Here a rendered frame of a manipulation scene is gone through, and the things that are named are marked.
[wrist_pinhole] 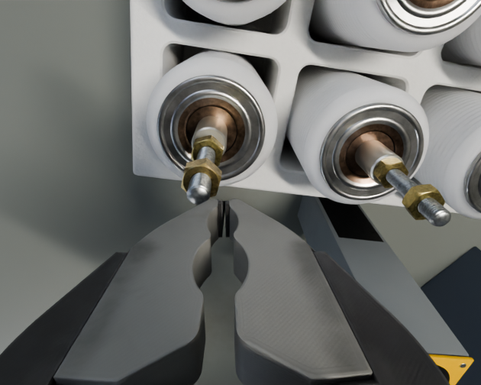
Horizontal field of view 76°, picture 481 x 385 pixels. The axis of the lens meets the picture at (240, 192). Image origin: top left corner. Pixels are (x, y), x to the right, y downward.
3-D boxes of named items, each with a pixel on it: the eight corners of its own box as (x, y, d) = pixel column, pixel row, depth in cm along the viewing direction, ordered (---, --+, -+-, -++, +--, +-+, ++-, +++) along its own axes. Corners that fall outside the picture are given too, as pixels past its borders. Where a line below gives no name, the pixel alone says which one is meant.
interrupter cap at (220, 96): (147, 159, 23) (145, 162, 22) (175, 56, 20) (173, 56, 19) (241, 190, 24) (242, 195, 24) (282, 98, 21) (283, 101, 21)
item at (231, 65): (172, 112, 39) (130, 167, 23) (194, 33, 35) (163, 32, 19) (242, 138, 41) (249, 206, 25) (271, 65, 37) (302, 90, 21)
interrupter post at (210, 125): (191, 139, 22) (185, 155, 19) (201, 108, 21) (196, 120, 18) (221, 150, 23) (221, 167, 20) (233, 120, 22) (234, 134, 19)
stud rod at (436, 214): (387, 162, 22) (456, 220, 15) (375, 170, 22) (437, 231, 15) (380, 151, 21) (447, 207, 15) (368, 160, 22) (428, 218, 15)
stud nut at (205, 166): (229, 177, 15) (228, 184, 14) (204, 198, 16) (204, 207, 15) (198, 150, 14) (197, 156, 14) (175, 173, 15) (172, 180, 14)
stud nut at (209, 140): (229, 151, 18) (229, 156, 18) (210, 169, 19) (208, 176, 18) (205, 128, 18) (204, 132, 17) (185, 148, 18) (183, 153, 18)
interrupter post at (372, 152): (390, 154, 23) (412, 172, 20) (362, 173, 24) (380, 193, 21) (374, 131, 22) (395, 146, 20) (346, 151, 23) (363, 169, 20)
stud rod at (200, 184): (220, 141, 20) (214, 195, 13) (209, 152, 20) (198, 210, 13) (209, 131, 19) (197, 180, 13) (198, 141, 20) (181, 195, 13)
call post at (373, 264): (347, 185, 52) (473, 356, 25) (335, 219, 56) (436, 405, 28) (306, 179, 52) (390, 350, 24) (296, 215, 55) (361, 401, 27)
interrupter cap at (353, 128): (436, 156, 24) (442, 160, 23) (351, 213, 26) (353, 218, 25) (389, 78, 21) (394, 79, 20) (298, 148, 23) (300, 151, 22)
